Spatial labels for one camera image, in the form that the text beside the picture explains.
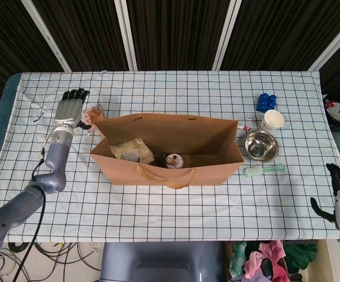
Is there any white paper cup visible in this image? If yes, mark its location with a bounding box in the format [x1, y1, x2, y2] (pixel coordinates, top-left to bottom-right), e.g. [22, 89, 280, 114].
[260, 109, 285, 132]

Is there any pink cupcake toy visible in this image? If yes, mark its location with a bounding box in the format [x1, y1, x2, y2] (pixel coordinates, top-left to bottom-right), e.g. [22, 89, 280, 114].
[165, 153, 184, 170]

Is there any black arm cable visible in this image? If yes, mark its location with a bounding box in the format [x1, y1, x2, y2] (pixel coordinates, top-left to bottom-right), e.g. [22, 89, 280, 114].
[16, 132, 56, 282]

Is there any purple cloth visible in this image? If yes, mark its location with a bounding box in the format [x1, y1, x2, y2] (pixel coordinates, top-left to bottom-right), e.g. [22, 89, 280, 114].
[230, 271, 274, 282]

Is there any blue toy building block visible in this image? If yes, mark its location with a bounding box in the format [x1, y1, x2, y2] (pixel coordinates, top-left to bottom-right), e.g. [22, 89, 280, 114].
[256, 93, 278, 113]

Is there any white partition frame post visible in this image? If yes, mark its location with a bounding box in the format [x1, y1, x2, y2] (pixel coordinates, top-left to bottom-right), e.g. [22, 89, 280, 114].
[212, 0, 246, 71]
[19, 0, 72, 73]
[308, 8, 340, 71]
[114, 0, 138, 71]

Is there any black floor cable tangle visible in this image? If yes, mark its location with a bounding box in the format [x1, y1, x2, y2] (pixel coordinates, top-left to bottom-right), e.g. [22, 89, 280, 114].
[0, 242, 103, 282]

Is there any dark red grapes bunch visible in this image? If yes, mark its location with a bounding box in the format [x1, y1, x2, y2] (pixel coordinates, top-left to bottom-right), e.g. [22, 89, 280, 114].
[152, 154, 168, 168]

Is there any pink cloth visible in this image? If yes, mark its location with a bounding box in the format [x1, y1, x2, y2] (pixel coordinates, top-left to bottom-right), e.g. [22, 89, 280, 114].
[244, 240, 290, 282]

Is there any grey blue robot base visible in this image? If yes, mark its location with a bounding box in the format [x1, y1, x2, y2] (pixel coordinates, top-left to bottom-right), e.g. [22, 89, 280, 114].
[99, 242, 227, 282]

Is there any brown paper shopping bag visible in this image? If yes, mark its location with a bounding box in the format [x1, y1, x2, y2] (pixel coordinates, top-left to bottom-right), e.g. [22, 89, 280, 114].
[89, 113, 245, 190]

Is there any white black checked tablecloth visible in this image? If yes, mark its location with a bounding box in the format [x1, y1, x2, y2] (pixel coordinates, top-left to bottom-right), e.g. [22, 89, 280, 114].
[0, 70, 340, 243]

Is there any stainless steel bowl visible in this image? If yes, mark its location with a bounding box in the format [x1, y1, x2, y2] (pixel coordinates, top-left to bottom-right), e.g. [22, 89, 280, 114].
[243, 130, 279, 162]

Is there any green toothbrush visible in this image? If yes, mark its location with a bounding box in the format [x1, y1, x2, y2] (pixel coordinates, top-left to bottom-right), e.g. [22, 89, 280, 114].
[243, 163, 286, 177]

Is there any bread bun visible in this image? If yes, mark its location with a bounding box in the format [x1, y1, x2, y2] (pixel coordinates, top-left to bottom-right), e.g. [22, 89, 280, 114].
[81, 103, 105, 135]

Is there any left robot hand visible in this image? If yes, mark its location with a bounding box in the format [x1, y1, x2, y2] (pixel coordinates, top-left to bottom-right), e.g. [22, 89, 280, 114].
[54, 88, 91, 132]

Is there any yellow snack packet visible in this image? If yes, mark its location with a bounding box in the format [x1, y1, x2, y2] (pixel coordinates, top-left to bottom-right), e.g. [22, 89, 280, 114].
[110, 138, 155, 164]

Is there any dark green cloth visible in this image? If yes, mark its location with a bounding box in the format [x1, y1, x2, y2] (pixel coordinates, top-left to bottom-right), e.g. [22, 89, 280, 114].
[284, 242, 318, 271]

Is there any teal patterned cloth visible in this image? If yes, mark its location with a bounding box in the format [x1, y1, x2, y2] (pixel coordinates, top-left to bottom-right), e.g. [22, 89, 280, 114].
[229, 242, 247, 277]

